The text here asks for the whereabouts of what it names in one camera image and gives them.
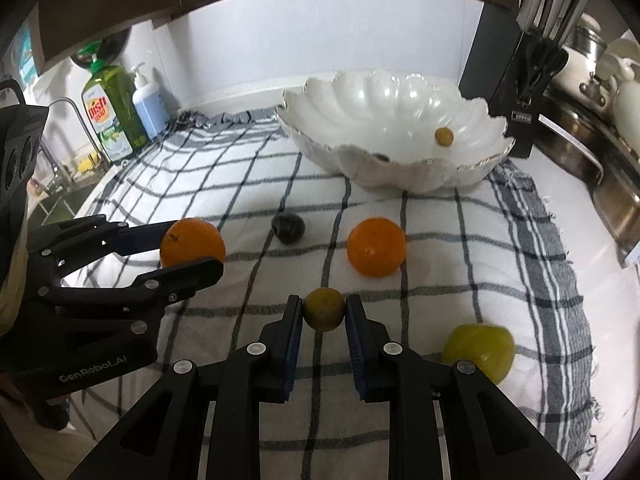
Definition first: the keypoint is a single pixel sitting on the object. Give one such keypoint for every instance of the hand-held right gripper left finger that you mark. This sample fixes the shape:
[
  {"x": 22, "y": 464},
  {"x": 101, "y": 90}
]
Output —
[{"x": 295, "y": 345}]

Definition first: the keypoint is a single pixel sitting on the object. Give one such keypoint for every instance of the black and white checked cloth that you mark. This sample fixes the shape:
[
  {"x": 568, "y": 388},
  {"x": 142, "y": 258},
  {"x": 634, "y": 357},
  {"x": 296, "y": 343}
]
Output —
[{"x": 250, "y": 185}]

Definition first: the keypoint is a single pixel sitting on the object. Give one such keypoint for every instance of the chrome faucet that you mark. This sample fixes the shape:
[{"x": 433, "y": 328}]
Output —
[{"x": 75, "y": 110}]

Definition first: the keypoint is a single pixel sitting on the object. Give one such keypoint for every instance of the wide steel pot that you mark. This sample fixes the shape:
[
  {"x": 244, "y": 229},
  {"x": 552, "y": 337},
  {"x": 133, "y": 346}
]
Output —
[{"x": 570, "y": 145}]

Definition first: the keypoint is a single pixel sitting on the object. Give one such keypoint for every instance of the steel sink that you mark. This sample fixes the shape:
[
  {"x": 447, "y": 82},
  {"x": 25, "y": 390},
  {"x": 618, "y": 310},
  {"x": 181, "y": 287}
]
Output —
[{"x": 60, "y": 205}]

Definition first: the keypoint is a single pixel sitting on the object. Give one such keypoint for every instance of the white scalloped ceramic bowl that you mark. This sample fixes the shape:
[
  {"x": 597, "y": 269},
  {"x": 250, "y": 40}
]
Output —
[{"x": 380, "y": 115}]

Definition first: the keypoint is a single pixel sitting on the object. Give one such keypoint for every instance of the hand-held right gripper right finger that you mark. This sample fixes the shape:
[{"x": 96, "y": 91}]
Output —
[{"x": 356, "y": 345}]

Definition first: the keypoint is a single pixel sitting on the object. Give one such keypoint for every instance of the steel pot with lid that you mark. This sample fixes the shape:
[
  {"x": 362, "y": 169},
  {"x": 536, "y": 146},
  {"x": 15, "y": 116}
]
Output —
[{"x": 585, "y": 50}]

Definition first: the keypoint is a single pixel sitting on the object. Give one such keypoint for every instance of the white ceramic pot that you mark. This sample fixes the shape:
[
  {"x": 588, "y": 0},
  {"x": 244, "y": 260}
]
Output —
[{"x": 627, "y": 110}]

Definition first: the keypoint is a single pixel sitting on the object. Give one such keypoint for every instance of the green dish soap bottle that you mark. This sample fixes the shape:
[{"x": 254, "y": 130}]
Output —
[{"x": 117, "y": 110}]

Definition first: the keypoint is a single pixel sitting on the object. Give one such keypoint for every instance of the dark purple plum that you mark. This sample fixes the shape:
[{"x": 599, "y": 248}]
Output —
[{"x": 287, "y": 228}]

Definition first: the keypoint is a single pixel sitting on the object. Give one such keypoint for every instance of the small olive green fruit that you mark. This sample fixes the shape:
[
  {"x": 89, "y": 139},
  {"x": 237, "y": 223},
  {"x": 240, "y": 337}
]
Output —
[
  {"x": 324, "y": 309},
  {"x": 443, "y": 136}
]

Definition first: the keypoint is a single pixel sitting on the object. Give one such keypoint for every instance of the yellow-green apple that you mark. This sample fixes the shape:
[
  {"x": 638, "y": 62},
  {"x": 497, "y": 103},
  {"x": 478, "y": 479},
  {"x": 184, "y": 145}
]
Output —
[{"x": 480, "y": 350}]

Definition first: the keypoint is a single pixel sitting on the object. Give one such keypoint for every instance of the blue pump soap bottle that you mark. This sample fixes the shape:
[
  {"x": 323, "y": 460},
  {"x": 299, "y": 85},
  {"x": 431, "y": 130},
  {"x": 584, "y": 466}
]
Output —
[{"x": 150, "y": 105}]

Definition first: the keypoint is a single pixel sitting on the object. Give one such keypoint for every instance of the black knife block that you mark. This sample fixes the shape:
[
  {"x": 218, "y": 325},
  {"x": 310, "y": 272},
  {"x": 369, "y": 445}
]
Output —
[{"x": 495, "y": 70}]

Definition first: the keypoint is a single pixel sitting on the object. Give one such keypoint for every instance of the orange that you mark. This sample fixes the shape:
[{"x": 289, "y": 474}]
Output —
[
  {"x": 192, "y": 242},
  {"x": 376, "y": 247}
]

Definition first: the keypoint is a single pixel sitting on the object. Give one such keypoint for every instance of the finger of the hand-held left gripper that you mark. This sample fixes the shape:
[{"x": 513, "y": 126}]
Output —
[
  {"x": 137, "y": 240},
  {"x": 195, "y": 275}
]

